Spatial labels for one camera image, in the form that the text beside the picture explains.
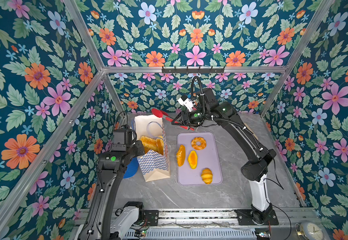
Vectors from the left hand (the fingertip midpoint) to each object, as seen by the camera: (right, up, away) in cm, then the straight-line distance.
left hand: (140, 141), depth 70 cm
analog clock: (+79, -40, -3) cm, 89 cm away
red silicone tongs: (+10, +13, -1) cm, 17 cm away
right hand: (+16, +10, -2) cm, 19 cm away
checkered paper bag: (+5, -14, +9) cm, 17 cm away
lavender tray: (+36, -13, +26) cm, 46 cm away
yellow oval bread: (+26, -13, +21) cm, 35 cm away
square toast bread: (+2, -4, +20) cm, 21 cm away
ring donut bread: (+33, -5, +28) cm, 44 cm away
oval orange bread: (+18, -11, +20) cm, 29 cm away
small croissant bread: (+34, -21, +15) cm, 43 cm away
